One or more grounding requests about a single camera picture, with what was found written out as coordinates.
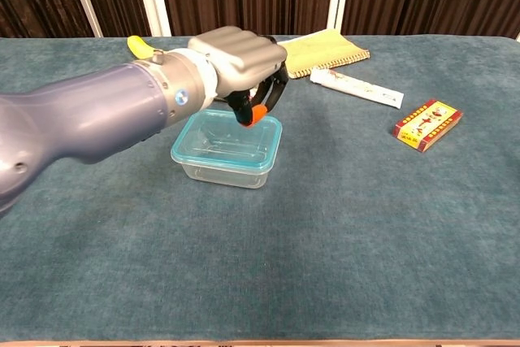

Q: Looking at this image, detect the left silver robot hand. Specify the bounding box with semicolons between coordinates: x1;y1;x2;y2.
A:
187;25;290;128

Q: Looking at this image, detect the teal plastic lid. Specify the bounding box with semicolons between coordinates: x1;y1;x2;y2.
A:
170;108;284;168

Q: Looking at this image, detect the clear plastic container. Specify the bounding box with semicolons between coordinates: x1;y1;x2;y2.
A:
178;158;271;189

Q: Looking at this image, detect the tan spiral notebook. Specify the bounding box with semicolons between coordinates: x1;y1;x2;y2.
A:
278;28;371;80

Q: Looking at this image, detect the yellow banana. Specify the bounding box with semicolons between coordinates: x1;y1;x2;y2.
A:
127;35;158;59

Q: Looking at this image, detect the white squeeze tube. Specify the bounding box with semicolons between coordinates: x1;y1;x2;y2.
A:
310;67;405;110

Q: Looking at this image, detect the red and yellow small box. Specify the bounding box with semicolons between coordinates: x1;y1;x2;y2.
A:
392;98;464;154

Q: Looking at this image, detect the teal table cloth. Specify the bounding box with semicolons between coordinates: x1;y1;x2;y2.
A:
0;34;520;342

